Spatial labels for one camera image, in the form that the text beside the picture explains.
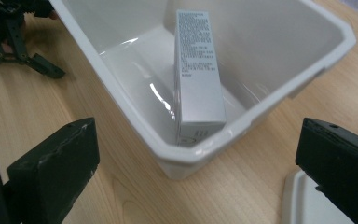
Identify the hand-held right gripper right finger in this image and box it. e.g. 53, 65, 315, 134
295, 117, 358, 224

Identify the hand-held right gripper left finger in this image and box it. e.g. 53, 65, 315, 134
7, 117, 101, 224

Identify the silver cardboard box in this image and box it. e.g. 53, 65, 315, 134
172, 8, 227, 147

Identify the white plastic bin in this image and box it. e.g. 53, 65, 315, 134
48, 0, 357, 181

